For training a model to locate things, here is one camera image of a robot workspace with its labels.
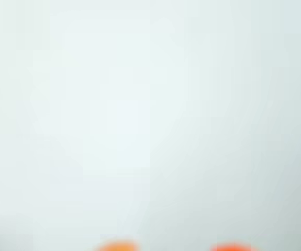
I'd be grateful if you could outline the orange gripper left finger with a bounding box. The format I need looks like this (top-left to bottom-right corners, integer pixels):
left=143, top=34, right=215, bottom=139
left=94, top=239, right=140, bottom=251

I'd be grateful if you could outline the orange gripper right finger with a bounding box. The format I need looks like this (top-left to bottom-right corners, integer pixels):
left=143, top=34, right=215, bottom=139
left=209, top=242, right=260, bottom=251

